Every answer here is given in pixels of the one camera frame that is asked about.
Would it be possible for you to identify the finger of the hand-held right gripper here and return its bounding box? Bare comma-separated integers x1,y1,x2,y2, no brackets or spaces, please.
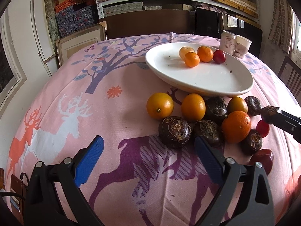
273,116,301,144
280,110,301,123

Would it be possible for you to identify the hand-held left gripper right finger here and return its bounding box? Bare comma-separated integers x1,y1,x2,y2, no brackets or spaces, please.
188,136,274,226

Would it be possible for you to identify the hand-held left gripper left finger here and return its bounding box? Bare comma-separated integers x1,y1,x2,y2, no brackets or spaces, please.
24,135,104,226

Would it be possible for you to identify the small red cherry tomato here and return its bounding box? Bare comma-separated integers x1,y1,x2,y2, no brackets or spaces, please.
256,120,270,138

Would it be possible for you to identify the large red tomato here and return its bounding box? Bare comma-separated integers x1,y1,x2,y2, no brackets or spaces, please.
249,148,274,175

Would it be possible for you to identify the deep orange tangerine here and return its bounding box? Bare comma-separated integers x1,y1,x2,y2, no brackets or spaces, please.
221,111,252,144

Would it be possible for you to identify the large dark water chestnut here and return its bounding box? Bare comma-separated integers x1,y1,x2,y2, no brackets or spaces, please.
158,116,192,149

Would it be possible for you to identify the small greenish-yellow orange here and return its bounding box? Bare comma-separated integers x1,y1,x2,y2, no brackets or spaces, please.
227,96,248,114

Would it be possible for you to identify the round yellow-orange orange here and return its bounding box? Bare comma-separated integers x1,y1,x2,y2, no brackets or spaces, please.
146,92,175,120
181,93,206,122

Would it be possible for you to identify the white oval plate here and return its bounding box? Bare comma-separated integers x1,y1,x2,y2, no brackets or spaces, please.
145,42,254,97

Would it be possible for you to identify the dark wooden chair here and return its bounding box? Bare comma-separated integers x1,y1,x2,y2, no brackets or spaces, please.
277,55,301,96

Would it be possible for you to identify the pink deer print tablecloth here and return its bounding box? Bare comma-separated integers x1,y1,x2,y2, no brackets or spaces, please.
5,32,301,226

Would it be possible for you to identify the brown bag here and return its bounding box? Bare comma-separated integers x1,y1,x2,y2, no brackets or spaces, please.
0,167,29,217

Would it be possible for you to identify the bright window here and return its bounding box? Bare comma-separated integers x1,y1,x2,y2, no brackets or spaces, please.
292,7,301,52

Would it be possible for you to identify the white paper cup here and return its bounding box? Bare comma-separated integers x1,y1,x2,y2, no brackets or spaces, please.
233,34,252,59

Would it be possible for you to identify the dark red cherry tomato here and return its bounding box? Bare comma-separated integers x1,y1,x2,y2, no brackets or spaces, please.
213,50,226,64

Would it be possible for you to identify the beige patterned curtain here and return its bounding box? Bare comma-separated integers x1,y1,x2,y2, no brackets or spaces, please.
268,0,295,54

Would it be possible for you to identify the white drink can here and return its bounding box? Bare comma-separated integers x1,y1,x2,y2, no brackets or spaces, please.
220,30,236,55

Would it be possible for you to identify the small orange mandarin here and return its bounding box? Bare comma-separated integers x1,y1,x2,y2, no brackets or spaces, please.
184,52,200,68
197,46,214,63

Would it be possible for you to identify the pale yellow kumquat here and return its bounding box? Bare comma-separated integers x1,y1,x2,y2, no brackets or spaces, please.
179,46,195,58

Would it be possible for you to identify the black panel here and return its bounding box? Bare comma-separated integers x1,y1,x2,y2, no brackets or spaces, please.
195,8,263,57

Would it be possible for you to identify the stack of wooden boxes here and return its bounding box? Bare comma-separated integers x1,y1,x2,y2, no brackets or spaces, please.
210,0,258,17

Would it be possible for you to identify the stack of blue patterned boxes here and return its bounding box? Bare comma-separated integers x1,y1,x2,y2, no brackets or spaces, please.
55,0,99,38

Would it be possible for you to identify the white board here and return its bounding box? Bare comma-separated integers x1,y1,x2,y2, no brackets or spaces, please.
30,0,59,77

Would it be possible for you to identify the mottled green panel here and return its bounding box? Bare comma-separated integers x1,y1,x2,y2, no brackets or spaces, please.
44,0,61,44

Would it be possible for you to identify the dark brown wooden board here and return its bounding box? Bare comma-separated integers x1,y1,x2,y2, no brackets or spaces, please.
105,9,197,40

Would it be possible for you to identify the grey patterned box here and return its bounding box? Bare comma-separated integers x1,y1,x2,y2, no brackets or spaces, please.
103,2,143,17

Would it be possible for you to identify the metal shelving rack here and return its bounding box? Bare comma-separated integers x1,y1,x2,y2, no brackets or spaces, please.
93,0,261,24

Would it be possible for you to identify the white window frame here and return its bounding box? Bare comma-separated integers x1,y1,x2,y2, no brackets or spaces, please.
0,9,27,109

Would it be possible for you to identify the wooden picture frame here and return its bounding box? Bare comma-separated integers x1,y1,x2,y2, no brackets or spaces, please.
56,21,107,67

